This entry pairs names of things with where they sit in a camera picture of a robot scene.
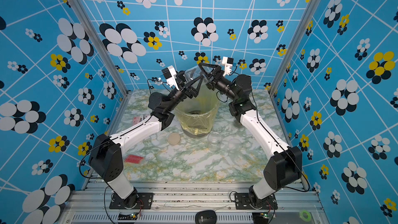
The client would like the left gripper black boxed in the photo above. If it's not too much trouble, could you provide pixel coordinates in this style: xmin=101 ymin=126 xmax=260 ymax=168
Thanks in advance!
xmin=166 ymin=68 xmax=201 ymax=115

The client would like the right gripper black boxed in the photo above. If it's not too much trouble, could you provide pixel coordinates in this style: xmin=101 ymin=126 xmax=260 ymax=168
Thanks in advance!
xmin=201 ymin=66 xmax=239 ymax=106

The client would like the clear plastic tea jar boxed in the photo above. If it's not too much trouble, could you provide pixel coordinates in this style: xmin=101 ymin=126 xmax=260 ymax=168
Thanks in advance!
xmin=207 ymin=132 xmax=222 ymax=152

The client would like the round wooden jar lid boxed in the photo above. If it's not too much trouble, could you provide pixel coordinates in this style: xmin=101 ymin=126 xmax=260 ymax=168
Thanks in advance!
xmin=167 ymin=132 xmax=181 ymax=146

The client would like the jar with wooden lid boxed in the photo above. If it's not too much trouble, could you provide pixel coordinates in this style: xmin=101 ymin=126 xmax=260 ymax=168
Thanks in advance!
xmin=184 ymin=65 xmax=208 ymax=83

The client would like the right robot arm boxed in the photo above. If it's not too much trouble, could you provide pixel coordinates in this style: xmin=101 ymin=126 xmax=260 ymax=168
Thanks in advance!
xmin=199 ymin=63 xmax=302 ymax=208

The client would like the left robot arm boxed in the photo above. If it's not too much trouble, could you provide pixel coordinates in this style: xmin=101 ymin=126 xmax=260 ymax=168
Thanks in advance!
xmin=88 ymin=71 xmax=205 ymax=209

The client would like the pink card package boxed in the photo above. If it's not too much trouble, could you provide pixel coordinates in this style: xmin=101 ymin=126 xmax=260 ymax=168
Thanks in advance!
xmin=132 ymin=115 xmax=150 ymax=125

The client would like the small red packet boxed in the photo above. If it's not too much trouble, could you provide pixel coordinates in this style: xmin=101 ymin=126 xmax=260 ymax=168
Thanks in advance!
xmin=124 ymin=155 xmax=144 ymax=164

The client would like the right circuit board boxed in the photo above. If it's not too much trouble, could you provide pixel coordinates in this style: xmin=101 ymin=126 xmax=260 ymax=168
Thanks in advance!
xmin=252 ymin=213 xmax=269 ymax=224

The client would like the circuit board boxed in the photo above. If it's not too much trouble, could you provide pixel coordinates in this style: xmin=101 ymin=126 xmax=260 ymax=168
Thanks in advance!
xmin=118 ymin=213 xmax=140 ymax=221
xmin=252 ymin=213 xmax=269 ymax=224

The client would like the left circuit board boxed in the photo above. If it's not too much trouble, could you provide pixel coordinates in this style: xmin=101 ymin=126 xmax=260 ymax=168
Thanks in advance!
xmin=118 ymin=213 xmax=140 ymax=221

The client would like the green tape roll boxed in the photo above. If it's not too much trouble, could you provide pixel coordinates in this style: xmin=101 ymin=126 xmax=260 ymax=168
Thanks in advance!
xmin=299 ymin=209 xmax=312 ymax=222

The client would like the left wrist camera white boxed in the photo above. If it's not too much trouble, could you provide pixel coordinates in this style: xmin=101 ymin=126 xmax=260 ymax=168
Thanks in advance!
xmin=162 ymin=66 xmax=179 ymax=90

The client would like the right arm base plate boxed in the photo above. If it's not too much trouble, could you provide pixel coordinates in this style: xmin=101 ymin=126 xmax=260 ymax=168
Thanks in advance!
xmin=233 ymin=193 xmax=278 ymax=211

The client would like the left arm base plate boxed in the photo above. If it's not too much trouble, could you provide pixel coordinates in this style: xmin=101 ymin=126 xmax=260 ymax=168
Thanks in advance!
xmin=109 ymin=193 xmax=154 ymax=210

